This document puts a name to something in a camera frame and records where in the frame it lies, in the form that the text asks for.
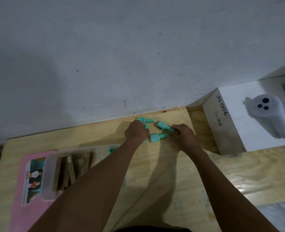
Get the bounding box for person's left hand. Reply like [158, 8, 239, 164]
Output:
[124, 120, 150, 145]

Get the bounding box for person's right hand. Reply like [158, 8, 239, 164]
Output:
[171, 123, 203, 158]

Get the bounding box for group of teal bottles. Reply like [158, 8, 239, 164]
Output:
[107, 116, 170, 154]

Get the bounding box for group of tan boxes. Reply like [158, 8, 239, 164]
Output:
[52, 152, 93, 192]

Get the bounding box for clear plastic container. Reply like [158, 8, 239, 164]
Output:
[40, 145, 123, 201]

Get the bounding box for pink lid with picture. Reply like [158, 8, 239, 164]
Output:
[12, 150, 58, 232]

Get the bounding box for person's left forearm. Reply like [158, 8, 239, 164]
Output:
[27, 139, 144, 232]

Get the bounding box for person's right forearm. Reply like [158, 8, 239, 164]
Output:
[191, 150, 281, 232]

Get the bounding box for white cardboard box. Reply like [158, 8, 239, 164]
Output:
[201, 73, 285, 156]

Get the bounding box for person's black shorts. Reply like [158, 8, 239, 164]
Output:
[114, 225, 192, 232]

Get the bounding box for plywood table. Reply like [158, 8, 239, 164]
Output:
[187, 106, 285, 212]

